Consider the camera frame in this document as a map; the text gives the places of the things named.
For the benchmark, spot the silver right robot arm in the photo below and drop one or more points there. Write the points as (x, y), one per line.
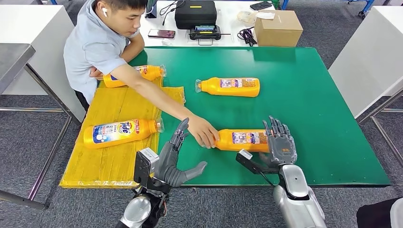
(296, 198)

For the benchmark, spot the grey steel table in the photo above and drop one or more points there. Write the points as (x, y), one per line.
(12, 58)

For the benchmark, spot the small white object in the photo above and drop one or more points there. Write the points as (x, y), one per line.
(167, 42)

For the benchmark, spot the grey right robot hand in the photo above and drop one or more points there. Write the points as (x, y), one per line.
(281, 146)

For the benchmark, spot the smartphone with reddish screen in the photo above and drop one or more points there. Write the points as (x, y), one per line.
(162, 33)

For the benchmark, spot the yellow taped cardboard sheet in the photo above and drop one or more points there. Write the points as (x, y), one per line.
(110, 163)

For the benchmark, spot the white desk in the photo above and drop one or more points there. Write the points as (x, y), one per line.
(231, 19)

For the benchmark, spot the white paper sheet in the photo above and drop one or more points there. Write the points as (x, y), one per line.
(265, 15)

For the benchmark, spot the orange detergent bottle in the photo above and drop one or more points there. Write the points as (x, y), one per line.
(141, 129)
(214, 87)
(151, 72)
(225, 141)

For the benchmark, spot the black smartphone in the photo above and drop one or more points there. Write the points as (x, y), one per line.
(261, 5)

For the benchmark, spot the brown cardboard box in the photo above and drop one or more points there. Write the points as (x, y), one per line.
(278, 31)

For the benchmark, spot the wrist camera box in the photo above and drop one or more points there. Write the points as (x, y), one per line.
(143, 170)
(250, 163)

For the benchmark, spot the person's left hand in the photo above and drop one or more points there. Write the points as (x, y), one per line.
(96, 74)

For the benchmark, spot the person's right hand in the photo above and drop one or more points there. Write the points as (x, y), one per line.
(204, 132)

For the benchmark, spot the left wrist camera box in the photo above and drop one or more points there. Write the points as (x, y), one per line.
(143, 170)

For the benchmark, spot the black tablet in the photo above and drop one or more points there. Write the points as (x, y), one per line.
(152, 9)

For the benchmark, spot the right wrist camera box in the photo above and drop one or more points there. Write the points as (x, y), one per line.
(250, 163)

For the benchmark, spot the blue metal cart frame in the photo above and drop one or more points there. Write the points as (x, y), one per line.
(283, 2)

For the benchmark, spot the black handheld controller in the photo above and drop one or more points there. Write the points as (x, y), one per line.
(205, 33)

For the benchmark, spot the person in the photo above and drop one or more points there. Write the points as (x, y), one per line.
(91, 47)
(377, 214)

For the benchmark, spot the clear plastic bag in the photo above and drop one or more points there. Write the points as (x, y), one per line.
(245, 17)

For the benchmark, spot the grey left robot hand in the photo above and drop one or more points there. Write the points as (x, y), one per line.
(168, 170)

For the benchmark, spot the black carrying case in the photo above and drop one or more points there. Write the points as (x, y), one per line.
(195, 15)

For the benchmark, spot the white table with metal legs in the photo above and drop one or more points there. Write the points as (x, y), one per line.
(362, 56)

